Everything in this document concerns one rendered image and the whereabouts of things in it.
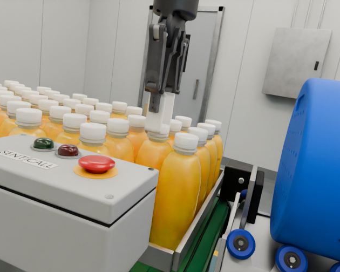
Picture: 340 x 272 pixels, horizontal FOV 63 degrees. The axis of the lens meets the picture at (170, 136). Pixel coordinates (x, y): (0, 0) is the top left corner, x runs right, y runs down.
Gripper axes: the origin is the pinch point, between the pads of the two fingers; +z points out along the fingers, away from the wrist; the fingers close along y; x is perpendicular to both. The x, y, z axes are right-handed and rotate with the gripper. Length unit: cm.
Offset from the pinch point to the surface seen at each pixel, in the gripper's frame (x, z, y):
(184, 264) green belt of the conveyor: -10.6, 23.5, -6.0
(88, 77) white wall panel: 316, 24, 404
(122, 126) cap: 4.6, 3.0, -4.8
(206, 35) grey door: 88, -68, 360
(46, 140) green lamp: 4.4, 2.4, -22.3
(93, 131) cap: 5.0, 2.8, -12.7
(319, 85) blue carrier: -24.2, -8.6, -0.7
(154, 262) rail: -8.4, 17.6, -15.5
